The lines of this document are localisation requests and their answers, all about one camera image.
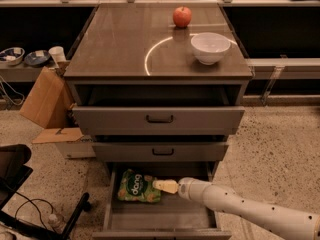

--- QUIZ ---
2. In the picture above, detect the top grey drawer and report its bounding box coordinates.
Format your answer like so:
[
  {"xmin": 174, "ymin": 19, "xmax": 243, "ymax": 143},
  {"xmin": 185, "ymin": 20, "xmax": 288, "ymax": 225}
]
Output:
[{"xmin": 73, "ymin": 106, "xmax": 244, "ymax": 135}]

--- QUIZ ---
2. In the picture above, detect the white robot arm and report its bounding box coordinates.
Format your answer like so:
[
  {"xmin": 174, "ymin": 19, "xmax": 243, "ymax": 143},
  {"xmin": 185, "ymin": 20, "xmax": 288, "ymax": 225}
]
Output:
[{"xmin": 153, "ymin": 177, "xmax": 320, "ymax": 240}]

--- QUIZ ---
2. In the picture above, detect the grey drawer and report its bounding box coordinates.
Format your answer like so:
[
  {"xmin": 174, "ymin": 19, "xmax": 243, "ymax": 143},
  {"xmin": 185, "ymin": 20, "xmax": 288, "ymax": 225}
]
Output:
[
  {"xmin": 93, "ymin": 162, "xmax": 231, "ymax": 240},
  {"xmin": 92, "ymin": 142, "xmax": 228, "ymax": 162},
  {"xmin": 73, "ymin": 106, "xmax": 244, "ymax": 135}
]

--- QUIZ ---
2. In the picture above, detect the middle grey drawer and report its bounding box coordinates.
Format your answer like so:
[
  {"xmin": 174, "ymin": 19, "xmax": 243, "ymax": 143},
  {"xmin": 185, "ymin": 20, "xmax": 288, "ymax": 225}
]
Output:
[{"xmin": 92, "ymin": 142, "xmax": 228, "ymax": 162}]

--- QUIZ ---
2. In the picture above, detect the blue patterned bowl right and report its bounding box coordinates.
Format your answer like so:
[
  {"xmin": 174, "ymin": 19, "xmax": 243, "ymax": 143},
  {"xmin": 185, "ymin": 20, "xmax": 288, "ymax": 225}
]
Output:
[{"xmin": 24, "ymin": 50, "xmax": 50, "ymax": 67}]

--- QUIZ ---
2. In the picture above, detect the black cable on floor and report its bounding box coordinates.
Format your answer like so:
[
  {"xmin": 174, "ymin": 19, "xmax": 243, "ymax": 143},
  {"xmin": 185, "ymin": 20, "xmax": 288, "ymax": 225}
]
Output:
[{"xmin": 13, "ymin": 191, "xmax": 57, "ymax": 232}]

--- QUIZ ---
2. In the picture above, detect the grey drawer cabinet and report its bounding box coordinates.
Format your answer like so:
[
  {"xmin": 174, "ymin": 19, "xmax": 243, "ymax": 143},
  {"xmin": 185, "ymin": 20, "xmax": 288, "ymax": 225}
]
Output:
[{"xmin": 63, "ymin": 2, "xmax": 254, "ymax": 108}]

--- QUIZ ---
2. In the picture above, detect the black chair base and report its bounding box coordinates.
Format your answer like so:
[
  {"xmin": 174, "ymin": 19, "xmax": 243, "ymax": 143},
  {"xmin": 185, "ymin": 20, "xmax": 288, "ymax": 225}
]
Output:
[{"xmin": 0, "ymin": 143, "xmax": 92, "ymax": 240}]

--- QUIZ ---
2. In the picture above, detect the brown cardboard box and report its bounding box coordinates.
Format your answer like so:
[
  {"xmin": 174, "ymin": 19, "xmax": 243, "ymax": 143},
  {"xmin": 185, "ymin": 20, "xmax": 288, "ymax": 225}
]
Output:
[{"xmin": 20, "ymin": 67, "xmax": 83, "ymax": 144}]

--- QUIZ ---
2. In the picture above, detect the bottom grey drawer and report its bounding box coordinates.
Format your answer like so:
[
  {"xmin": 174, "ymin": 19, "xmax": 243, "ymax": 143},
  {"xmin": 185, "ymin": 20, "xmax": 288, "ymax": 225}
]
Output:
[{"xmin": 93, "ymin": 162, "xmax": 231, "ymax": 240}]

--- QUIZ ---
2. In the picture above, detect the blue patterned bowl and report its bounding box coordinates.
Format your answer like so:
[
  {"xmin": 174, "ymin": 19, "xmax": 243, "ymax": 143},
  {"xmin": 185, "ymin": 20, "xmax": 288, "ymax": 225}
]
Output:
[
  {"xmin": 24, "ymin": 50, "xmax": 50, "ymax": 67},
  {"xmin": 0, "ymin": 47, "xmax": 25, "ymax": 66}
]

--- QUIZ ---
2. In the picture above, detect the white paper cup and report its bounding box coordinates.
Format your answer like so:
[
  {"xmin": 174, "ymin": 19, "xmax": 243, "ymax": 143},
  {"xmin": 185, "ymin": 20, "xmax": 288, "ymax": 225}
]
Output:
[{"xmin": 49, "ymin": 46, "xmax": 66, "ymax": 63}]

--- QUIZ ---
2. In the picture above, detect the white ceramic bowl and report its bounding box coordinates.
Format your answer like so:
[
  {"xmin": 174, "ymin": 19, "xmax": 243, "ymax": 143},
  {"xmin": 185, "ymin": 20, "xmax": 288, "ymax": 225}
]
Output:
[{"xmin": 191, "ymin": 32, "xmax": 231, "ymax": 65}]

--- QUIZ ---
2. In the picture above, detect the red apple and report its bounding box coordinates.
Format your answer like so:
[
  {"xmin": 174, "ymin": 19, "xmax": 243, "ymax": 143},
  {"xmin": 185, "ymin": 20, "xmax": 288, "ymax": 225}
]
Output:
[{"xmin": 172, "ymin": 6, "xmax": 192, "ymax": 28}]

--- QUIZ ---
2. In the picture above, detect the green rice chip bag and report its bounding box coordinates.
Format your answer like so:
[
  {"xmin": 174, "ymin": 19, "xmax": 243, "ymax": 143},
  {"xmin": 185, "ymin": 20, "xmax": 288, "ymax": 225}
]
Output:
[{"xmin": 117, "ymin": 169, "xmax": 161, "ymax": 203}]

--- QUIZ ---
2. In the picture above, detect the white box under flap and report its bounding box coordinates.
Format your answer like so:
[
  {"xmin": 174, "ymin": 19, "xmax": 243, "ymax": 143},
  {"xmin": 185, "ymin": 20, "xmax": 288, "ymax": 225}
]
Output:
[{"xmin": 56, "ymin": 136, "xmax": 95, "ymax": 159}]

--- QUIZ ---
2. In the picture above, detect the blue patterned bowl left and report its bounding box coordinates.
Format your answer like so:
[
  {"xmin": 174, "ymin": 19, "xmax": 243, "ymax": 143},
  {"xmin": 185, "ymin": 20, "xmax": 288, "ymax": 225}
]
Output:
[{"xmin": 0, "ymin": 47, "xmax": 25, "ymax": 66}]

